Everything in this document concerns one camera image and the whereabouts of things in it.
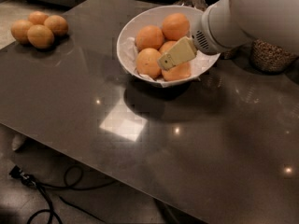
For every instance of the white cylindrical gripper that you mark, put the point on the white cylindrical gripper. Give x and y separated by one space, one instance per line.
203 38

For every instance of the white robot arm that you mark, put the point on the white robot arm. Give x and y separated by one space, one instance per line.
273 21

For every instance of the white paper bowl liner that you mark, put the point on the white paper bowl liner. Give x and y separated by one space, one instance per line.
127 52

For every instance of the white bowl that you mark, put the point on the white bowl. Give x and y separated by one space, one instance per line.
154 16

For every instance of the glass jar of lentils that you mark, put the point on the glass jar of lentils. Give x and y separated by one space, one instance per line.
269 58

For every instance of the orange back on table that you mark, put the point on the orange back on table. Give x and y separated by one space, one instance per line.
37 17

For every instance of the white table foot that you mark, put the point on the white table foot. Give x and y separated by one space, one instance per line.
17 141

